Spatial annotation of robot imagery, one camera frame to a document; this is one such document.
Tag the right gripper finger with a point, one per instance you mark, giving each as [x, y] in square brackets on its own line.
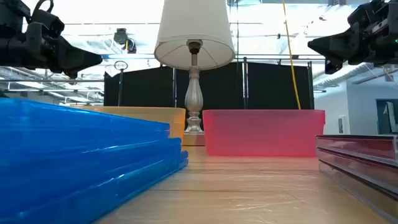
[332, 67]
[339, 45]

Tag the blue jewel case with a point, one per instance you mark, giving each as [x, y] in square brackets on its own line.
[93, 130]
[124, 160]
[124, 189]

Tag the black light stand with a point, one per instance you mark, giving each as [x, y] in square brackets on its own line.
[120, 84]

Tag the dark framed window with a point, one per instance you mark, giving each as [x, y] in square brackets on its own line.
[387, 116]

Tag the black partition screen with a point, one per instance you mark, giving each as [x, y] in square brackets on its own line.
[140, 87]

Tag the orange plastic bin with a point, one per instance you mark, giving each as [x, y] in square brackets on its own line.
[140, 119]

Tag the pink plastic bin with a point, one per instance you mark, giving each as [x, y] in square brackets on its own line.
[264, 133]

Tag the white shade table lamp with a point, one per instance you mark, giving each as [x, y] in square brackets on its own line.
[194, 31]

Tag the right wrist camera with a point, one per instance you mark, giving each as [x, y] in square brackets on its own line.
[362, 14]

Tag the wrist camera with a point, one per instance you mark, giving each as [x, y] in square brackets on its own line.
[49, 23]
[362, 14]

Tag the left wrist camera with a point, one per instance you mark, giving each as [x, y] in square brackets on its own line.
[49, 23]

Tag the black ceiling camera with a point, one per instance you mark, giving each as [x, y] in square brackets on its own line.
[122, 39]

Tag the white wall box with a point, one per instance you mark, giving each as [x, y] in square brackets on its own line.
[342, 124]

